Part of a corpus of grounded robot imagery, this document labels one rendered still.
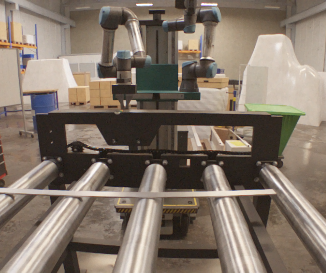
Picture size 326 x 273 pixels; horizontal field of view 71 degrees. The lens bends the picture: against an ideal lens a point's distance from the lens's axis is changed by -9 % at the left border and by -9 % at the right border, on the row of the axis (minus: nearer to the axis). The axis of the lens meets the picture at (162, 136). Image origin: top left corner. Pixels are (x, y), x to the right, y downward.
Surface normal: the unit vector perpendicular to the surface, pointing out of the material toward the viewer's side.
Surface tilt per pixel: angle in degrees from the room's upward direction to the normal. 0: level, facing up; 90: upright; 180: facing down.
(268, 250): 0
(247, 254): 3
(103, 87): 90
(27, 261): 25
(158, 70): 90
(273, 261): 0
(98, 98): 90
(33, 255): 31
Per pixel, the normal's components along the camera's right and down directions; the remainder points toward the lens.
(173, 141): -0.01, 0.25
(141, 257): 0.33, -0.91
